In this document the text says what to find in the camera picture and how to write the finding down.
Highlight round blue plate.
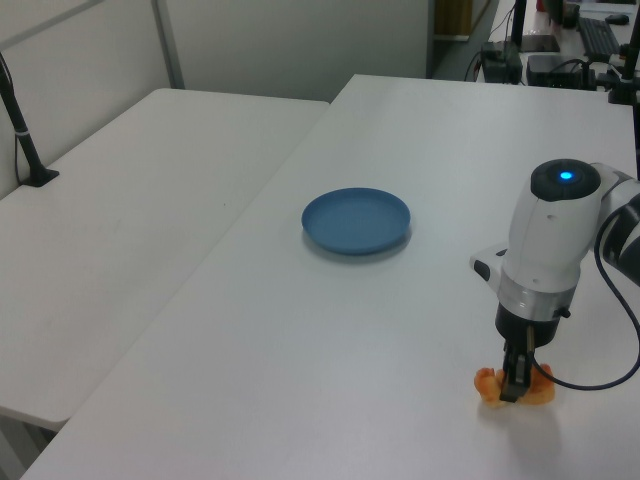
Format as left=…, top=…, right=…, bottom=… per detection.
left=300, top=187, right=413, bottom=257

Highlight black camera stand pole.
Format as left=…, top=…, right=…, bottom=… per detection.
left=0, top=49, right=61, bottom=189

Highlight black upright pole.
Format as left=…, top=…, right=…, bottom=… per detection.
left=509, top=0, right=527, bottom=52

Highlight orange-brown bread piece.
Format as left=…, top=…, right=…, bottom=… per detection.
left=473, top=362, right=557, bottom=409

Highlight black mini computer box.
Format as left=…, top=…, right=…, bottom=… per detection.
left=526, top=53, right=597, bottom=92

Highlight grey partition wall post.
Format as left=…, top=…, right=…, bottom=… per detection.
left=152, top=0, right=185, bottom=92

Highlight black electronics box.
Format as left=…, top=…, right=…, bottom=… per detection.
left=480, top=41, right=522, bottom=85

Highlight black keyboard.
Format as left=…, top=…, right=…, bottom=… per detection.
left=576, top=17, right=622, bottom=57

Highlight black clamped stand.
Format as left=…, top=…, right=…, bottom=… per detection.
left=597, top=27, right=640, bottom=107

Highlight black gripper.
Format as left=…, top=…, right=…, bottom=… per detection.
left=494, top=301, right=561, bottom=404

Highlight brown wooden panel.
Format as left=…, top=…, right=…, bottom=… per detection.
left=432, top=0, right=474, bottom=40

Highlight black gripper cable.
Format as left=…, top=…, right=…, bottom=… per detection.
left=525, top=207, right=640, bottom=392

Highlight white side table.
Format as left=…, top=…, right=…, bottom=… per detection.
left=0, top=88, right=331, bottom=433

